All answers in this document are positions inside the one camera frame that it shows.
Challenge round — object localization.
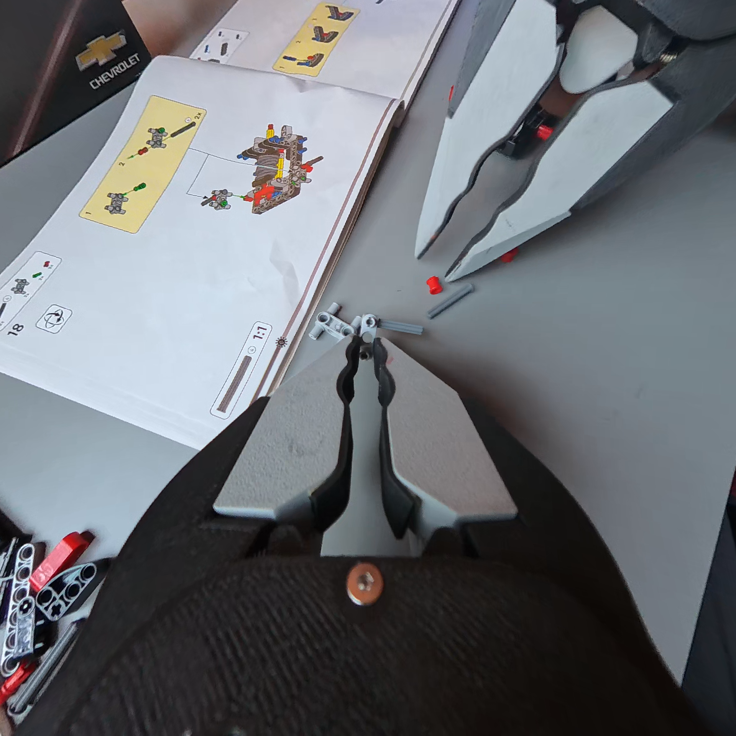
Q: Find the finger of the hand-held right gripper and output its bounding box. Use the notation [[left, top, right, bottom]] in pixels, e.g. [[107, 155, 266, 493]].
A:
[[414, 0, 568, 261], [445, 75, 686, 283]]

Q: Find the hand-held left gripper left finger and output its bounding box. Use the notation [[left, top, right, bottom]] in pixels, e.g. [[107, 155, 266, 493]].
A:
[[213, 335, 362, 541]]

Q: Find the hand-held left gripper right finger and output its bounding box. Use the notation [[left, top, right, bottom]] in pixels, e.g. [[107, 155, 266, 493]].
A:
[[372, 337, 517, 542]]

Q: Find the black lego chassis assembly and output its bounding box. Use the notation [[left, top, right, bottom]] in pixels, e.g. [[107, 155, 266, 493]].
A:
[[447, 86, 560, 160]]

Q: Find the grey lego connector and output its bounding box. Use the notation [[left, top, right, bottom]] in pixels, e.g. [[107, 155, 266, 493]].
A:
[[355, 313, 381, 362], [313, 302, 357, 341]]

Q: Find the lego instruction booklet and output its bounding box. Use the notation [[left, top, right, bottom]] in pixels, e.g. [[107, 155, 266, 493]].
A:
[[0, 0, 462, 452]]

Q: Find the pile of loose lego pieces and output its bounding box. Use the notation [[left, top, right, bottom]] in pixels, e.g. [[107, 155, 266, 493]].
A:
[[0, 529, 111, 722]]

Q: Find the black lego set box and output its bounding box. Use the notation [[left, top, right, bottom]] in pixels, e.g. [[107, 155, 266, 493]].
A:
[[0, 0, 153, 168]]

